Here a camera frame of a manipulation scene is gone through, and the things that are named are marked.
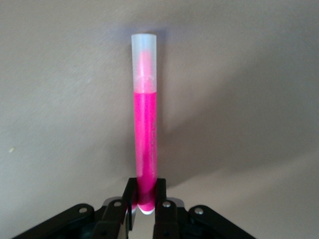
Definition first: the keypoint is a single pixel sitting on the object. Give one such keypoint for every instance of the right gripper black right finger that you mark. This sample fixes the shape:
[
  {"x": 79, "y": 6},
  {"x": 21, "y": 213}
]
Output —
[{"x": 169, "y": 219}]

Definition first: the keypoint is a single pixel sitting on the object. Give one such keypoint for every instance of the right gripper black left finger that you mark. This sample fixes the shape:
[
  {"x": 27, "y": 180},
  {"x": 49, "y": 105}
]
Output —
[{"x": 112, "y": 219}]

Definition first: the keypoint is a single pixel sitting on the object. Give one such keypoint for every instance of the pink highlighter pen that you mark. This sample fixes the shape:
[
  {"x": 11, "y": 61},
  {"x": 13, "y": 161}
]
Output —
[{"x": 145, "y": 129}]

